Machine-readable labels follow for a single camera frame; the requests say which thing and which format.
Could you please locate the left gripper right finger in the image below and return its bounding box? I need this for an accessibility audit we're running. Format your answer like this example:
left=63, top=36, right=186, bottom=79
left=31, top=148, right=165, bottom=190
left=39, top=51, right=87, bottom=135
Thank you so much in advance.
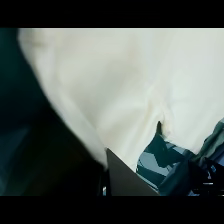
left=105, top=147, right=160, bottom=197

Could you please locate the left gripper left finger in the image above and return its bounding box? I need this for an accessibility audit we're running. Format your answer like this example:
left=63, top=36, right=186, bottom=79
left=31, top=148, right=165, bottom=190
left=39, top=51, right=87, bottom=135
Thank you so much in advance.
left=49, top=146, right=105, bottom=197

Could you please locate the cream white shirt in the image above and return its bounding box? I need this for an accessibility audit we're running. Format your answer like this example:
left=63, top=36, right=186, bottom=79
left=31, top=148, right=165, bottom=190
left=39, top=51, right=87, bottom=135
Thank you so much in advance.
left=17, top=27, right=224, bottom=173

